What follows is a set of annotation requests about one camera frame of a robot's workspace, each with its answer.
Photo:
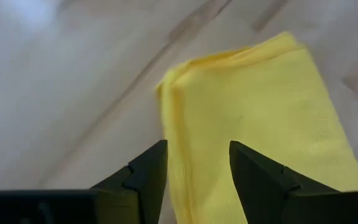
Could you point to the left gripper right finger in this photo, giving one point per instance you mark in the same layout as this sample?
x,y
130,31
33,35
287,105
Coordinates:
x,y
291,208

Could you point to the yellow microfiber towel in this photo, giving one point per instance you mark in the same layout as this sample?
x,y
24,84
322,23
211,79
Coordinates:
x,y
244,109

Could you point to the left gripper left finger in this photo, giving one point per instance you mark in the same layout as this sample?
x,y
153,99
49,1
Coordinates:
x,y
104,208

